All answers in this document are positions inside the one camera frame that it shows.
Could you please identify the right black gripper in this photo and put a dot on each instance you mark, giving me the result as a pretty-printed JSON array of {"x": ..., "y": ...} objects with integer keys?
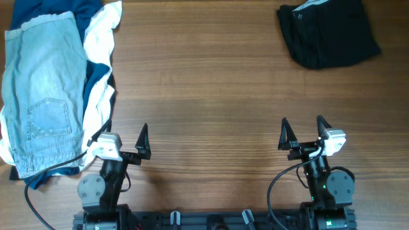
[{"x": 302, "y": 149}]

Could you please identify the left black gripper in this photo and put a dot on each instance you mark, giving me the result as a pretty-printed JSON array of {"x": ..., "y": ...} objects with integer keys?
[{"x": 142, "y": 150}]

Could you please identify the light blue denim shorts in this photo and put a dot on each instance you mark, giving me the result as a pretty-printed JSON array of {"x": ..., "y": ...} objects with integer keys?
[{"x": 42, "y": 91}]

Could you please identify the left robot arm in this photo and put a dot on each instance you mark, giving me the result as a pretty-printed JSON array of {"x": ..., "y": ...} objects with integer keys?
[{"x": 100, "y": 192}]

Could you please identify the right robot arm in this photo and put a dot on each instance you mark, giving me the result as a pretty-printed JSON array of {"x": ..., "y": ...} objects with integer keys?
[{"x": 331, "y": 188}]

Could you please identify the dark blue shirt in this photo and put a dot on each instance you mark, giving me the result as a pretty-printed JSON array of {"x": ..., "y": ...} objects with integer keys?
[{"x": 80, "y": 12}]

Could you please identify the black folded garment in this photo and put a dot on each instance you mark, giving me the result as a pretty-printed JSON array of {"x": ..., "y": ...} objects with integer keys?
[{"x": 327, "y": 34}]

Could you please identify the white shirt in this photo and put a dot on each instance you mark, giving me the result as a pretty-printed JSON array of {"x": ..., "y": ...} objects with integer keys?
[{"x": 100, "y": 41}]

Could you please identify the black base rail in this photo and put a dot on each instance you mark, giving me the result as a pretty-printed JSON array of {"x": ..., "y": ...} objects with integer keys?
[{"x": 291, "y": 219}]

